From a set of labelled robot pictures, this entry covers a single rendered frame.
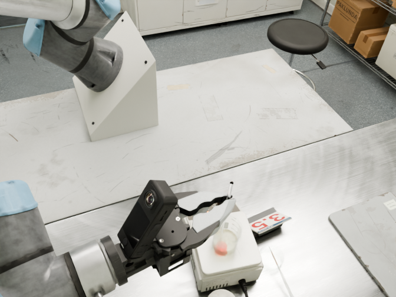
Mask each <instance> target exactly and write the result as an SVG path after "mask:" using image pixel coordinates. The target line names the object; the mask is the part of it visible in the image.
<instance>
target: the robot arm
mask: <svg viewBox="0 0 396 297"><path fill-rule="evenodd" d="M120 9H121V4H120V0H0V15H6V16H12V17H23V18H28V20H27V24H26V26H25V30H24V35H23V44H24V47H25V48H26V49H27V50H28V51H31V52H32V53H34V54H35V55H37V57H41V58H43V59H45V60H47V61H49V62H51V63H53V64H55V65H57V66H59V67H61V68H63V69H65V70H67V71H69V72H71V73H73V74H74V75H75V76H76V77H77V78H78V79H79V80H80V81H81V82H82V83H83V84H84V85H85V86H86V87H87V88H89V89H90V90H92V91H94V92H97V93H98V92H101V91H104V90H105V89H107V88H108V87H109V86H110V85H111V84H112V83H113V81H114V80H115V79H116V77H117V76H118V73H119V72H120V69H121V66H122V63H123V50H122V48H121V47H120V46H119V45H118V44H116V43H115V42H112V41H109V40H106V39H102V38H97V37H95V35H96V34H97V33H98V32H99V31H101V30H102V29H103V28H104V27H105V26H106V25H107V24H108V23H109V22H110V21H112V20H114V17H115V16H116V15H117V14H118V13H119V12H120ZM232 197H233V196H232V194H231V197H230V199H226V198H227V193H224V192H212V191H202V192H198V191H190V192H179V193H173V191H172V190H171V188H170V187H169V185H168V184H167V182H166V181H165V180H149V181H148V183H147V185H146V186H145V188H144V190H143V192H142V193H141V195H140V197H139V198H138V200H137V201H136V203H135V205H134V207H133V208H132V210H131V212H130V214H129V215H128V217H127V218H126V220H125V222H124V224H123V225H122V227H121V229H120V230H119V232H118V233H117V236H118V238H119V241H120V243H118V244H116V245H114V243H113V241H112V239H111V237H110V236H109V235H107V236H105V237H103V238H101V239H100V242H98V240H96V239H94V240H92V241H90V242H88V243H85V244H83V245H81V246H79V247H77V248H74V249H72V250H70V251H69V252H66V253H63V254H61V255H59V256H56V254H55V252H54V248H53V247H52V243H51V241H50V238H49V236H48V233H47V230H46V228H45V225H44V222H43V219H42V217H41V214H40V212H39V209H38V202H36V201H35V199H34V197H33V195H32V193H31V190H30V188H29V186H28V184H27V183H26V182H24V181H22V180H8V181H3V182H0V297H103V296H104V295H106V294H108V293H110V292H112V291H114V290H115V289H116V284H118V286H122V285H124V284H126V283H127V282H128V278H129V277H131V276H133V275H135V274H137V273H139V272H141V271H142V270H145V269H147V268H148V267H150V266H152V268H153V269H156V270H157V272H158V273H159V275H160V277H162V276H164V275H166V274H168V273H170V272H171V271H173V270H175V269H177V268H179V267H181V266H183V265H185V264H186V263H188V262H190V255H191V254H192V249H195V248H198V247H199V246H201V245H202V244H204V242H205V241H207V240H208V238H209V237H211V236H213V235H214V234H216V233H217V232H218V231H219V229H220V227H221V225H222V223H223V222H224V221H225V220H226V219H227V217H228V216H229V215H230V214H231V212H232V210H233V208H234V206H235V203H236V199H231V198H232ZM220 202H223V203H222V204H221V205H218V206H214V207H213V208H212V210H211V211H209V212H207V210H208V209H209V207H210V206H211V205H213V204H214V203H220ZM187 216H193V223H192V227H191V228H190V225H189V224H186V223H183V221H182V220H181V219H182V218H185V217H187ZM180 261H183V263H181V264H179V265H177V266H175V267H173V268H171V269H169V267H171V266H173V265H174V264H176V263H178V262H180Z"/></svg>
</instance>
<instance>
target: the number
mask: <svg viewBox="0 0 396 297"><path fill-rule="evenodd" d="M286 218H288V217H287V216H285V215H283V214H280V213H275V214H273V215H270V216H268V217H266V218H264V219H262V220H259V221H257V222H255V223H252V224H251V225H250V227H251V228H253V229H255V230H257V231H260V230H262V229H264V228H266V227H268V226H271V225H273V224H275V223H277V222H280V221H281V220H283V219H286Z"/></svg>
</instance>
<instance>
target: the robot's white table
mask: <svg viewBox="0 0 396 297"><path fill-rule="evenodd" d="M156 78H157V102H158V115H159V125H158V126H154V127H149V128H145V129H142V130H137V131H133V132H130V133H125V134H121V135H118V136H114V137H109V138H105V139H102V140H97V141H93V142H91V138H90V135H89V132H88V128H87V125H86V122H85V119H84V115H83V111H82V109H81V106H80V102H79V99H78V95H77V92H76V90H75V88H72V89H68V90H62V91H57V92H53V93H48V94H42V95H36V96H33V97H27V98H22V99H18V100H12V101H7V102H3V103H0V182H4V181H8V180H22V181H24V182H26V183H27V184H28V186H29V188H30V190H31V193H32V195H33V197H34V199H35V201H36V202H38V209H39V212H40V214H41V217H42V219H43V222H44V225H47V224H50V223H54V222H57V221H60V220H63V219H67V218H69V217H73V216H76V215H80V214H83V213H87V212H90V211H92V210H96V209H100V208H102V207H106V206H109V205H112V204H116V203H119V202H123V201H125V200H129V199H132V198H135V197H139V196H140V195H141V193H142V192H143V190H144V188H145V186H146V185H147V183H148V182H149V180H165V181H166V182H167V184H168V185H169V187H171V186H175V185H178V184H181V183H185V182H188V181H191V180H194V179H198V178H201V177H204V176H208V175H211V174H214V173H218V172H220V171H224V170H227V169H231V168H234V167H237V166H241V165H243V164H247V163H251V162H253V161H256V160H260V159H264V158H267V157H270V156H274V155H276V154H280V153H283V152H286V151H289V150H293V149H297V148H300V147H303V146H307V145H309V144H313V143H316V142H319V141H322V140H326V139H329V138H332V137H336V136H339V135H342V134H345V133H349V132H352V131H353V129H352V128H351V127H350V126H349V125H348V124H347V123H346V122H345V121H344V120H343V119H342V118H341V117H340V116H339V115H338V114H337V113H336V112H335V111H334V110H333V109H332V108H331V107H330V106H329V105H328V104H327V103H326V102H325V101H324V100H323V99H322V98H321V97H320V96H319V95H318V94H317V93H316V92H315V91H314V90H313V89H312V88H311V87H310V86H309V85H308V84H307V83H306V82H305V81H304V80H303V79H302V78H301V77H300V76H299V75H298V74H297V73H296V72H295V71H294V70H293V69H292V68H291V67H290V66H289V65H288V64H287V63H286V62H285V61H284V60H283V59H282V58H281V57H280V56H279V55H278V54H277V53H276V52H275V51H274V50H273V49H272V48H271V49H266V50H262V51H256V52H251V53H247V54H242V55H236V56H232V57H227V58H221V59H218V60H212V61H206V62H201V63H197V64H192V65H186V66H182V67H177V68H171V69H168V70H162V71H156Z"/></svg>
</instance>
